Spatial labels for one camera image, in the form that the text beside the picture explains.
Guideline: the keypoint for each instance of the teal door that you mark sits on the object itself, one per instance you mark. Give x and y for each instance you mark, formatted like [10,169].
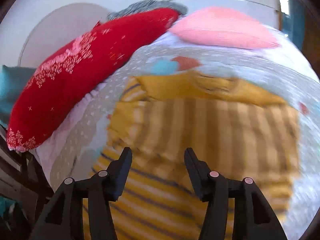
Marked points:
[293,21]

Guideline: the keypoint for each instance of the yellow striped knit sweater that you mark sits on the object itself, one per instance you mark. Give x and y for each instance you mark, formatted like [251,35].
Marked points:
[239,129]

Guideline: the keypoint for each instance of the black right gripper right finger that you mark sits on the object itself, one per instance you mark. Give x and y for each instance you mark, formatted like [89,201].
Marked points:
[253,215]

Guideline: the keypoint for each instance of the white bed headboard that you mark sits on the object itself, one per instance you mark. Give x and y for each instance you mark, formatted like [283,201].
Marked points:
[57,29]

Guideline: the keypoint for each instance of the grey checkered garment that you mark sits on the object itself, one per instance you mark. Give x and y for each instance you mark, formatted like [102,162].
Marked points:
[146,5]

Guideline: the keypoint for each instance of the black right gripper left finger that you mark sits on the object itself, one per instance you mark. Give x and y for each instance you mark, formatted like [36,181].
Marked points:
[62,216]

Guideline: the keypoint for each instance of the pink pillow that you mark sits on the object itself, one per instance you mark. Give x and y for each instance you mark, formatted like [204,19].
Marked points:
[224,27]

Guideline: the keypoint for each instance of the heart patterned quilted bedspread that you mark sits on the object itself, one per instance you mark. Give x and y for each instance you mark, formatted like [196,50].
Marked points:
[88,138]

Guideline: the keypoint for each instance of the red floral quilt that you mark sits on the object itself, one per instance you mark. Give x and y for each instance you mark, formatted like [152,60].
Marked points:
[64,78]

